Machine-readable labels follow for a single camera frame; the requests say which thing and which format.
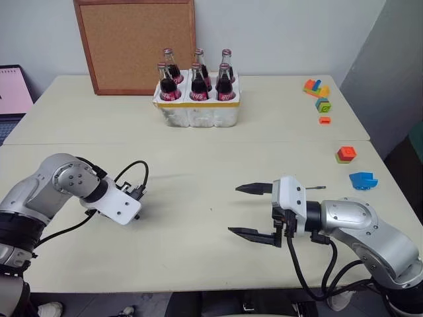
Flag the white foam bottle holder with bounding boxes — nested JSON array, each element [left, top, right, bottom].
[[152, 68, 243, 128]]

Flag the open laptop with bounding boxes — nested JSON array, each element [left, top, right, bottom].
[[0, 64, 35, 147]]

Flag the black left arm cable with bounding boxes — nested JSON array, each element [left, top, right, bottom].
[[32, 160, 149, 249]]

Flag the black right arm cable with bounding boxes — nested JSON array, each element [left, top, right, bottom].
[[285, 230, 377, 301]]

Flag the orange yellow blue block cluster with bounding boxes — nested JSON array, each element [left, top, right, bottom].
[[303, 78, 331, 98]]

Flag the silver robot body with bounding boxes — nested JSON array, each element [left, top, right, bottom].
[[0, 246, 38, 317]]

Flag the red cube on green block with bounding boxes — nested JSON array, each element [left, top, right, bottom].
[[336, 146, 358, 164]]

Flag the blue toy block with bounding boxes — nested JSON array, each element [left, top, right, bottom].
[[348, 170, 380, 192]]

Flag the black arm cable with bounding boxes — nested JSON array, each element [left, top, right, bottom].
[[32, 160, 149, 249], [285, 230, 377, 301]]

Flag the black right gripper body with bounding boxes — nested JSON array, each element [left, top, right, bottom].
[[271, 203, 298, 248]]

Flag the grey partition panel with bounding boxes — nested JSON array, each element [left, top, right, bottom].
[[340, 0, 423, 160]]

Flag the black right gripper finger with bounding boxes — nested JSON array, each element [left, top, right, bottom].
[[235, 182, 275, 196], [227, 227, 283, 249]]

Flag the green striped block stack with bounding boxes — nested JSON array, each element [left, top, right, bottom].
[[315, 96, 333, 114]]

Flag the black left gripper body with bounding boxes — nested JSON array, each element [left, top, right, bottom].
[[114, 180, 147, 201]]

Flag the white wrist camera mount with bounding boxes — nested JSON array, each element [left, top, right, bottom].
[[81, 184, 142, 227], [270, 176, 309, 237]]

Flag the glass cola bottle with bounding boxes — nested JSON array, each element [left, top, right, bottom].
[[193, 48, 213, 90], [215, 63, 237, 102], [156, 62, 183, 101], [163, 48, 184, 84], [220, 48, 237, 84], [189, 63, 210, 101]]

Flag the wooden framed cork board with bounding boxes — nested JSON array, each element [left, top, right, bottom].
[[73, 0, 197, 96]]

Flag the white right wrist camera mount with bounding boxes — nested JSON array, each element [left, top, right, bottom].
[[270, 176, 309, 237]]

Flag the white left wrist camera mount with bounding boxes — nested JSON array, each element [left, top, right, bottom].
[[81, 184, 142, 227]]

